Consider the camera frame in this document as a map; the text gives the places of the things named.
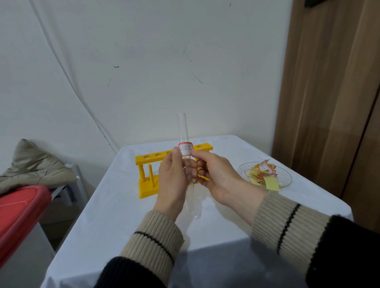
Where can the person's right hand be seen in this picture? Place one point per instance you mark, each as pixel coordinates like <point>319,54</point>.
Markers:
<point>221,176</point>

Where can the person's left hand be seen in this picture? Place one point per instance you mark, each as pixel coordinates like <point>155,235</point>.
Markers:
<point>170,181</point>

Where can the person's left thumb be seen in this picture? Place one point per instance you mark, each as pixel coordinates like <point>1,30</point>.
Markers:
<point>176,156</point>

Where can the person's right thumb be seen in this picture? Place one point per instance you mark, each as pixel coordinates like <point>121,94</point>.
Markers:
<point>204,156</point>

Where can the white red-bordered sticker label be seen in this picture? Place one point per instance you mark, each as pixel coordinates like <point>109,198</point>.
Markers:
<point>186,149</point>

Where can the clear glass test tube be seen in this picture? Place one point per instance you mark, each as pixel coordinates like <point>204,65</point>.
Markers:
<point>183,130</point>

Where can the person's left forearm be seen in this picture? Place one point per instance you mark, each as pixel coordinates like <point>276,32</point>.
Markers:
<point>150,243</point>

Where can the person's right forearm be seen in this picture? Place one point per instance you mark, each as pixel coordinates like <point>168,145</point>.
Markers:
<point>285,228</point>

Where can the yellow plastic test tube rack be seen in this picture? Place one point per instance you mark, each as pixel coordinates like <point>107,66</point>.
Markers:
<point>146,190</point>

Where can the pile of peeled sticker labels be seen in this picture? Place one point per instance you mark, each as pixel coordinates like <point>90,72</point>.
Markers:
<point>262,170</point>

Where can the yellow paper slip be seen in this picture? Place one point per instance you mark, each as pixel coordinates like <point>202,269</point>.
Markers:
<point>271,184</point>

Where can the white tablecloth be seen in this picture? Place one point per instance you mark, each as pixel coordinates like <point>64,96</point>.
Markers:
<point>118,207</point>

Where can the clear glass dish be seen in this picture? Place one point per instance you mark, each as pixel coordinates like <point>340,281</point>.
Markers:
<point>285,175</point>

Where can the brown wooden wardrobe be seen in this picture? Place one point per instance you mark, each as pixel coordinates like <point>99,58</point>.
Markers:
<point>326,103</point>

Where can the beige crumpled cloth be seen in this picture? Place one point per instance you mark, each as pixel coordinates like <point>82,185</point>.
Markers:
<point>29,166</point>

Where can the red plastic lid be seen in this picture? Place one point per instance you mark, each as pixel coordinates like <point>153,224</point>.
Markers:
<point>17,210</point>

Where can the white storage container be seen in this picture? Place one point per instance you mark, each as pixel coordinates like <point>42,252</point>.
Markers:
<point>26,261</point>

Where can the white metal frame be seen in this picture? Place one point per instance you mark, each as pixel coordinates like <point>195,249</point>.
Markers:
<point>75,184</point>

